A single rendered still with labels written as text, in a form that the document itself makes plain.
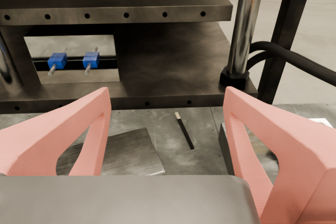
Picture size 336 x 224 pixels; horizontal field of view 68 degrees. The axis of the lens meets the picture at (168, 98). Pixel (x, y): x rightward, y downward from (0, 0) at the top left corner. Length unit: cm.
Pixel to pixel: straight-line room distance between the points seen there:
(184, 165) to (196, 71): 44
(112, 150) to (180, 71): 52
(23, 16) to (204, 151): 64
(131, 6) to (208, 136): 43
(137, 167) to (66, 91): 50
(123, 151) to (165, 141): 18
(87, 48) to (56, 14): 13
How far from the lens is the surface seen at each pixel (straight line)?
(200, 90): 84
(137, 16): 79
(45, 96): 90
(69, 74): 91
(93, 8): 80
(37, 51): 90
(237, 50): 80
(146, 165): 46
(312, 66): 80
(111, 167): 46
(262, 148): 48
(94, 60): 82
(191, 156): 61
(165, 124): 68
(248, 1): 75
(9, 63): 93
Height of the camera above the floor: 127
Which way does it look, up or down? 38 degrees down
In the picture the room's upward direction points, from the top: straight up
